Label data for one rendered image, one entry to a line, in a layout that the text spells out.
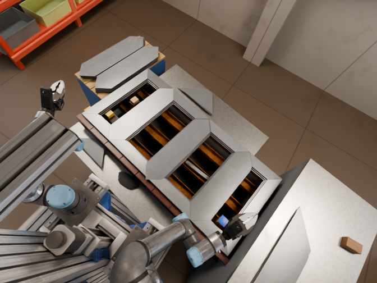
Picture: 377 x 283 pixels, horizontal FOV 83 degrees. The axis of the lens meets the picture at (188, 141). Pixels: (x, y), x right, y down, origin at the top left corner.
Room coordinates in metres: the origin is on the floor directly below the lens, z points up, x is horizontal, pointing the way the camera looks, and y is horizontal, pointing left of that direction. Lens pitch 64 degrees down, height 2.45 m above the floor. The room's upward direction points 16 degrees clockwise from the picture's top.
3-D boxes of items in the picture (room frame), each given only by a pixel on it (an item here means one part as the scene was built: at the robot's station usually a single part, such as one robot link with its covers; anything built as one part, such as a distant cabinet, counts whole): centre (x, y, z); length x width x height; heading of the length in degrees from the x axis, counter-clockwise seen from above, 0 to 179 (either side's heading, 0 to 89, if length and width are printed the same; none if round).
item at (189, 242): (0.01, -0.17, 1.34); 0.11 x 0.08 x 0.11; 45
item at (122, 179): (0.36, 0.39, 0.69); 0.20 x 0.10 x 0.03; 73
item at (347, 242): (0.27, -1.17, 1.07); 0.10 x 0.06 x 0.05; 73
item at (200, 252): (0.00, -0.18, 1.43); 0.11 x 0.08 x 0.09; 135
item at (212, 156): (0.88, -0.04, 0.70); 1.66 x 0.08 x 0.05; 62
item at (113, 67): (1.41, 0.83, 0.82); 0.80 x 0.40 x 0.06; 152
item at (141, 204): (0.35, 0.47, 0.66); 1.30 x 0.20 x 0.03; 62
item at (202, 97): (1.32, 0.01, 0.77); 0.45 x 0.20 x 0.04; 62
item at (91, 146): (0.54, 0.76, 0.70); 0.39 x 0.12 x 0.04; 62
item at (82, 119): (0.36, 0.23, 0.80); 1.62 x 0.04 x 0.06; 62
